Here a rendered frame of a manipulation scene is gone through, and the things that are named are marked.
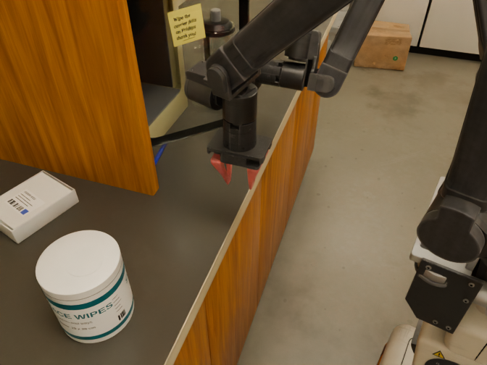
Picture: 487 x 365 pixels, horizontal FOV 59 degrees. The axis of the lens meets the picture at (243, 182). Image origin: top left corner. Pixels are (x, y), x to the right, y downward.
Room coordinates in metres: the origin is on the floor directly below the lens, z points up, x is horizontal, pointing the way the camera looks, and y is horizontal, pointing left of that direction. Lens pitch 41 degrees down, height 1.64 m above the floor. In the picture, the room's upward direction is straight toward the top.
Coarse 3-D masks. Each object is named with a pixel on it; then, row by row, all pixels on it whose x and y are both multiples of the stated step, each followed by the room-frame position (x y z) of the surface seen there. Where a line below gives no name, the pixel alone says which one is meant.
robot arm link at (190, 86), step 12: (192, 72) 0.64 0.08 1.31; (204, 72) 0.64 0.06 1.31; (216, 72) 0.56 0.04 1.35; (192, 84) 0.64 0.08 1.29; (204, 84) 0.63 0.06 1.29; (216, 84) 0.57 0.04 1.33; (228, 84) 0.57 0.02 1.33; (240, 84) 0.60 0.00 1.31; (192, 96) 0.64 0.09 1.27; (204, 96) 0.62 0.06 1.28; (228, 96) 0.57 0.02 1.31; (216, 108) 0.63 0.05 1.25
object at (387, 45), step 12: (372, 24) 3.51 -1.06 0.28; (384, 24) 3.52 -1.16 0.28; (396, 24) 3.53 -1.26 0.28; (372, 36) 3.30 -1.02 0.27; (384, 36) 3.28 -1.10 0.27; (396, 36) 3.27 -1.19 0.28; (408, 36) 3.26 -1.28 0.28; (360, 48) 3.32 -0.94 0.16; (372, 48) 3.29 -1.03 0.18; (384, 48) 3.27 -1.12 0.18; (396, 48) 3.26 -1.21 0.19; (408, 48) 3.24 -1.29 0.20; (360, 60) 3.32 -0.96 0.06; (372, 60) 3.30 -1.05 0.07; (384, 60) 3.27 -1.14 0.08; (396, 60) 3.25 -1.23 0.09
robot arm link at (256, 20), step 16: (272, 0) 0.53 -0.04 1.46; (288, 0) 0.50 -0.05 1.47; (304, 0) 0.48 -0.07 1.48; (320, 0) 0.47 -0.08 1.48; (336, 0) 0.46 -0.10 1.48; (352, 0) 0.46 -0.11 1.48; (256, 16) 0.55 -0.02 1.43; (272, 16) 0.52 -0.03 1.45; (288, 16) 0.50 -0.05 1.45; (304, 16) 0.49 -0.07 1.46; (320, 16) 0.47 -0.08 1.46; (240, 32) 0.56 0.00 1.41; (256, 32) 0.54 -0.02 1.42; (272, 32) 0.52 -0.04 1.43; (288, 32) 0.50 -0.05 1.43; (304, 32) 0.49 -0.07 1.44; (224, 48) 0.57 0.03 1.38; (240, 48) 0.55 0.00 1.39; (256, 48) 0.54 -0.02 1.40; (272, 48) 0.52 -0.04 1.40; (208, 64) 0.59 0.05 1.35; (224, 64) 0.57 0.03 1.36; (240, 64) 0.55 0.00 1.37; (256, 64) 0.54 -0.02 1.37; (240, 80) 0.56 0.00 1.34
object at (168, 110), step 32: (128, 0) 0.87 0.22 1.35; (160, 0) 0.90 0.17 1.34; (192, 0) 0.93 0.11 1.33; (224, 0) 0.96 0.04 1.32; (160, 32) 0.90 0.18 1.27; (224, 32) 0.96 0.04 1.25; (160, 64) 0.89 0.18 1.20; (192, 64) 0.93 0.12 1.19; (160, 96) 0.89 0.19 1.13; (160, 128) 0.88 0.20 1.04; (192, 128) 0.92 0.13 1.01
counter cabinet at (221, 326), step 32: (320, 64) 1.91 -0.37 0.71; (288, 128) 1.31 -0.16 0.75; (288, 160) 1.36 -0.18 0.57; (256, 192) 0.92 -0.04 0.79; (288, 192) 1.42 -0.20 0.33; (256, 224) 0.93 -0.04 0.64; (224, 256) 0.67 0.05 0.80; (256, 256) 0.94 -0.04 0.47; (224, 288) 0.66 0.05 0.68; (256, 288) 0.96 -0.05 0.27; (224, 320) 0.65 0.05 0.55; (192, 352) 0.47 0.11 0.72; (224, 352) 0.64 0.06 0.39
